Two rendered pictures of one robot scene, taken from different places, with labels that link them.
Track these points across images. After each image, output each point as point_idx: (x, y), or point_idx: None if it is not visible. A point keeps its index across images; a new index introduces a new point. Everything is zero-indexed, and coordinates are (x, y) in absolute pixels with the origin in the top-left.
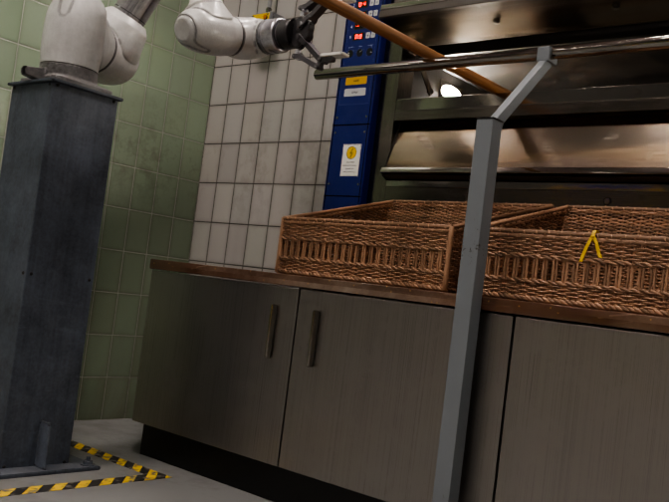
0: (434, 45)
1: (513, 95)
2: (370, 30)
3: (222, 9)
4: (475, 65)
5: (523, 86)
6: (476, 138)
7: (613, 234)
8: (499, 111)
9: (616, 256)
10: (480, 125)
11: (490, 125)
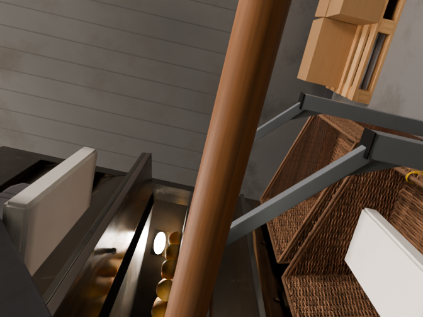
0: None
1: (304, 180)
2: (245, 172)
3: None
4: (213, 314)
5: (282, 192)
6: (402, 139)
7: (402, 170)
8: (342, 158)
9: (417, 172)
10: (383, 134)
11: (377, 131)
